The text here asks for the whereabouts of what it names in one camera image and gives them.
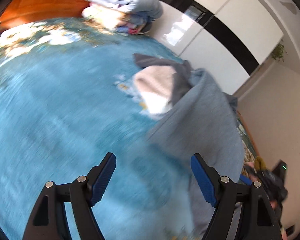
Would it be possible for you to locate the light grey fleece garment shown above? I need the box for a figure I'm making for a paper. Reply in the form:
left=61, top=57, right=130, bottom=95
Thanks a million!
left=146, top=69, right=244, bottom=239

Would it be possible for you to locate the person's right hand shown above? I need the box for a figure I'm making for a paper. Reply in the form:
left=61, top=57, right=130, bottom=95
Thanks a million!
left=244, top=161, right=279, bottom=210

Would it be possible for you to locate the blue floral bed blanket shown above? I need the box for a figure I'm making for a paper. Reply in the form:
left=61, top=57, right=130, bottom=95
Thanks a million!
left=0, top=17, right=260, bottom=240

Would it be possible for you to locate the green potted plant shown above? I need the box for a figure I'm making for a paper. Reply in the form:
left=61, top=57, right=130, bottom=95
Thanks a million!
left=271, top=43, right=287, bottom=62

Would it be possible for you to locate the dark grey hooded jacket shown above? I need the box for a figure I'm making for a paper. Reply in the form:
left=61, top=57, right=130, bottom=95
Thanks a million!
left=133, top=52, right=239, bottom=120

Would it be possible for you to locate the pink white fleece garment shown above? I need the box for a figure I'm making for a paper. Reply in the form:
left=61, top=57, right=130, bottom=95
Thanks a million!
left=133, top=66, right=176, bottom=115

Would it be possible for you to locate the white black glossy wardrobe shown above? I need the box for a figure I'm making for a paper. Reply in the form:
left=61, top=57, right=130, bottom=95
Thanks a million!
left=149, top=0, right=283, bottom=94

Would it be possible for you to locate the orange wooden headboard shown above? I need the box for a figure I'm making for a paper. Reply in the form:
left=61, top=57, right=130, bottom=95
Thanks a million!
left=0, top=0, right=89, bottom=31

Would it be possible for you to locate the folded light blue quilt stack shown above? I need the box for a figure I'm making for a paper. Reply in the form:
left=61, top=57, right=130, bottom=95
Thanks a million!
left=82, top=0, right=163, bottom=35

